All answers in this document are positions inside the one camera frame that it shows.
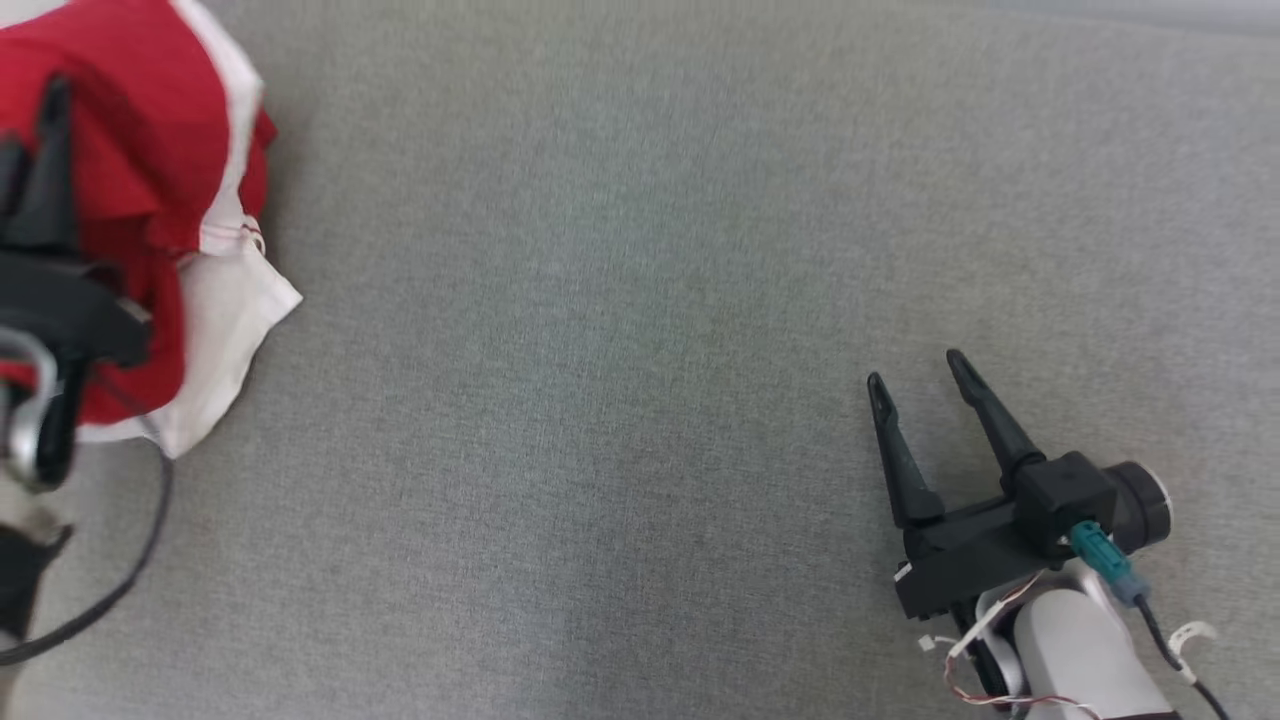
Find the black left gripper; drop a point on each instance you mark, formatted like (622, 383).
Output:
(70, 300)

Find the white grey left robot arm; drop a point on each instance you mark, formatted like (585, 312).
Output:
(20, 580)

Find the red shirt with white hem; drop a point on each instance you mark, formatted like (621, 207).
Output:
(150, 100)

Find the round right wrist camera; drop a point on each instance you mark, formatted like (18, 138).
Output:
(1140, 505)

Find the round left wrist camera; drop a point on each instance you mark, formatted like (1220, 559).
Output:
(25, 445)

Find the grey fabric sofa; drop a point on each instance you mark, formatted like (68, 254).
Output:
(600, 300)

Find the round wrist camera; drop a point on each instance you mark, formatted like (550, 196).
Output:
(25, 445)
(1140, 505)

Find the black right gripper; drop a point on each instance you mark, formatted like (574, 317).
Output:
(1000, 550)

